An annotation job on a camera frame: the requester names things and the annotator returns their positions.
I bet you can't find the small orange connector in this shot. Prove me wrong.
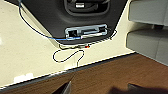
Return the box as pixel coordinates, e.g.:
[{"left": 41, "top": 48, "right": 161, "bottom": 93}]
[{"left": 84, "top": 44, "right": 91, "bottom": 50}]

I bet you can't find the thin black cable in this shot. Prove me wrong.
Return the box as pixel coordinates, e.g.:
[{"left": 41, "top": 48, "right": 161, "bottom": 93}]
[{"left": 52, "top": 29, "right": 118, "bottom": 68}]

